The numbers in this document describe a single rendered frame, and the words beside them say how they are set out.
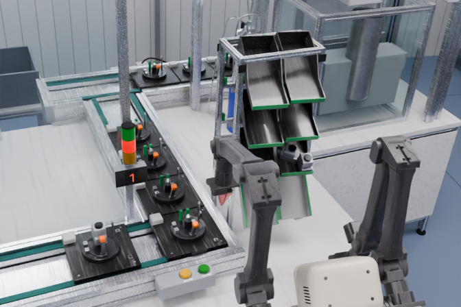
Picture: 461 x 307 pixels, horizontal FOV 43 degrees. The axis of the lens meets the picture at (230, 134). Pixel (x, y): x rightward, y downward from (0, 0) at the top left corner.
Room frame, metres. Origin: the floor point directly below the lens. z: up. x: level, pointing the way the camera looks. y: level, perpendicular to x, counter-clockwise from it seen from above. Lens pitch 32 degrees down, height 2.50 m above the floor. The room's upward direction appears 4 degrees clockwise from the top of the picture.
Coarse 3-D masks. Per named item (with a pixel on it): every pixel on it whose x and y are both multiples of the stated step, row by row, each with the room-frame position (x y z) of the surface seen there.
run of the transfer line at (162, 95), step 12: (132, 84) 3.05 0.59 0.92; (180, 84) 3.01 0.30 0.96; (204, 84) 3.04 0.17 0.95; (216, 84) 3.07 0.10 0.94; (132, 96) 2.86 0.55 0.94; (144, 96) 2.84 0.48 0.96; (156, 96) 2.92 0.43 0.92; (168, 96) 2.95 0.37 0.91; (180, 96) 2.98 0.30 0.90; (204, 96) 3.04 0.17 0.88
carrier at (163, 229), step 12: (156, 216) 1.80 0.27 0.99; (168, 216) 1.83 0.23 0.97; (180, 216) 1.78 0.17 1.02; (192, 216) 1.82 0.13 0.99; (204, 216) 1.85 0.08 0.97; (156, 228) 1.75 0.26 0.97; (168, 228) 1.76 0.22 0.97; (180, 228) 1.74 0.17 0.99; (204, 228) 1.75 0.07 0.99; (216, 228) 1.78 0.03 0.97; (168, 240) 1.69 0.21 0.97; (180, 240) 1.69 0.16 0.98; (192, 240) 1.69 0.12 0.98; (204, 240) 1.70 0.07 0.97; (168, 252) 1.62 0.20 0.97; (180, 252) 1.63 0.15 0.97; (192, 252) 1.63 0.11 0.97
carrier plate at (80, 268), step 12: (108, 228) 1.73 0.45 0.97; (120, 228) 1.74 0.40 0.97; (84, 240) 1.66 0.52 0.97; (120, 240) 1.67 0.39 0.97; (72, 252) 1.59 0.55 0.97; (120, 252) 1.61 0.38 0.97; (132, 252) 1.61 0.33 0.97; (72, 264) 1.53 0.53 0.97; (84, 264) 1.54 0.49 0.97; (96, 264) 1.54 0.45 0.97; (108, 264) 1.54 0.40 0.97; (120, 264) 1.55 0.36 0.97; (132, 264) 1.55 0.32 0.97; (72, 276) 1.49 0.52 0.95; (84, 276) 1.48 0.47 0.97; (96, 276) 1.48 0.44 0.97
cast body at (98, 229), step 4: (92, 224) 1.62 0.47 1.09; (96, 224) 1.61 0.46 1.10; (100, 224) 1.61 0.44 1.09; (92, 228) 1.61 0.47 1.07; (96, 228) 1.60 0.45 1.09; (100, 228) 1.60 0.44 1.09; (104, 228) 1.60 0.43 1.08; (92, 232) 1.62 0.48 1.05; (96, 232) 1.59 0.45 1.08; (100, 232) 1.59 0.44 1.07; (104, 232) 1.60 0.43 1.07; (96, 236) 1.59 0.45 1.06; (96, 240) 1.58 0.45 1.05; (96, 244) 1.57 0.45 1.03; (100, 244) 1.58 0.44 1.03
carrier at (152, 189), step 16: (160, 176) 2.01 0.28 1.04; (176, 176) 2.11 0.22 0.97; (144, 192) 1.98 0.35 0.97; (160, 192) 1.96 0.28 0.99; (176, 192) 1.97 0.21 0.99; (192, 192) 2.00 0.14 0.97; (144, 208) 1.87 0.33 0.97; (160, 208) 1.88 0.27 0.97; (176, 208) 1.88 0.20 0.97; (192, 208) 1.89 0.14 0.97
